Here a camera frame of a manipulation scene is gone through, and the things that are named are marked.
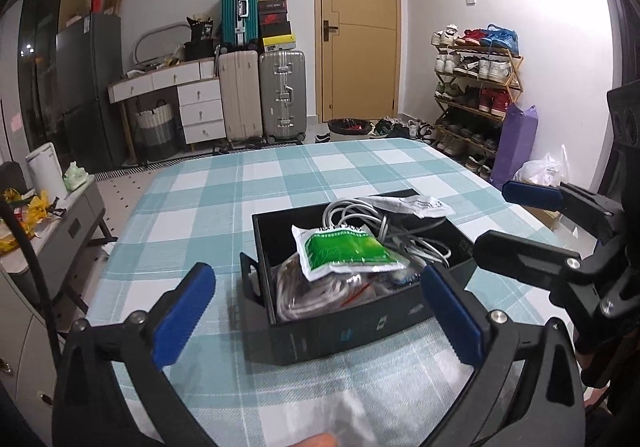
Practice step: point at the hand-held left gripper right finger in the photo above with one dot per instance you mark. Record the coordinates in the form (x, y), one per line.
(455, 322)

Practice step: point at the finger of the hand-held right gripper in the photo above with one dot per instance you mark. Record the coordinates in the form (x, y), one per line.
(520, 257)
(530, 194)

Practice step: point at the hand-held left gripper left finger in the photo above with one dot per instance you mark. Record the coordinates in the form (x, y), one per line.
(182, 314)

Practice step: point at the white plush toy blue ear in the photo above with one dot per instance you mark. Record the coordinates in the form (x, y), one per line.
(401, 277)

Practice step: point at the black cardboard box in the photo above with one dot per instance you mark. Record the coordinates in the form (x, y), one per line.
(350, 334)

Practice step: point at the grey white medicine packet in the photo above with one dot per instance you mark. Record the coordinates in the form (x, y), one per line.
(415, 206)

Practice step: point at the bag of white laces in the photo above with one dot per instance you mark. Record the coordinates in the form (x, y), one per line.
(305, 299)

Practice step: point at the green medicine packet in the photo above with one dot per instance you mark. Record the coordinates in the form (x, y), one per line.
(345, 252)

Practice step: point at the white plastic bag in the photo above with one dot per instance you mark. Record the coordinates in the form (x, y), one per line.
(542, 172)

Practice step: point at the brown cardboard box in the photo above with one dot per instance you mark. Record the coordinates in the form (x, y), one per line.
(547, 217)

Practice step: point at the purple bag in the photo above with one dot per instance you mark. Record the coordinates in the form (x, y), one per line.
(517, 147)

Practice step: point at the teal checked tablecloth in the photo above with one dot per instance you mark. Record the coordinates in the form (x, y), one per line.
(200, 207)

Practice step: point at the wooden shoe rack with shoes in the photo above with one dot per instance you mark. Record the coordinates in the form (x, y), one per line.
(475, 92)

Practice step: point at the grey cabinet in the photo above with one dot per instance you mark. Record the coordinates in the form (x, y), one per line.
(75, 227)

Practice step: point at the shoes on floor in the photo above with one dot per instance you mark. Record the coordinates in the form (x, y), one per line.
(400, 129)

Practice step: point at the pale green tissue pack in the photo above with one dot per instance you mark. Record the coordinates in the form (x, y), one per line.
(76, 177)

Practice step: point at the yellow plastic bag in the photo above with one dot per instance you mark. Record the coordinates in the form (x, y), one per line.
(35, 214)

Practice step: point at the grey white laundry basket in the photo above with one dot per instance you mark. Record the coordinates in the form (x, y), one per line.
(157, 132)

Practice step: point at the red basin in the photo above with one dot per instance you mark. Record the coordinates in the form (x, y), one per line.
(350, 126)

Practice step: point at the white bin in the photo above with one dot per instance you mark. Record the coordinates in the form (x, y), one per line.
(45, 174)

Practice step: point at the white desk with drawers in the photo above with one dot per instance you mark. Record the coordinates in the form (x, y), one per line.
(200, 102)

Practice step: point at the beige suitcase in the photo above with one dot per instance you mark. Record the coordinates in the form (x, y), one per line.
(240, 97)

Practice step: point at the silver suitcase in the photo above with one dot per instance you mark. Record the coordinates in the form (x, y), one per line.
(282, 97)

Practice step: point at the grey refrigerator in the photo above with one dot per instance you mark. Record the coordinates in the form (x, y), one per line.
(90, 92)

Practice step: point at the wooden door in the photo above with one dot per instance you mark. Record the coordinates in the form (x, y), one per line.
(360, 2)

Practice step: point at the black bag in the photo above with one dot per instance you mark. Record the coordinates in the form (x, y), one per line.
(202, 39)

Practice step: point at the oval grey hoop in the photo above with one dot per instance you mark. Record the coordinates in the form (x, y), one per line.
(150, 33)

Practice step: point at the dark glass cabinet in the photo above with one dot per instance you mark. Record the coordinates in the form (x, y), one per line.
(40, 67)

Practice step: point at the stack of shoe boxes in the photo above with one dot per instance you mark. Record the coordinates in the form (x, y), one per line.
(275, 22)

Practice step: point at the teal suitcase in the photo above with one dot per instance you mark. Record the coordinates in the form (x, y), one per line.
(240, 12)

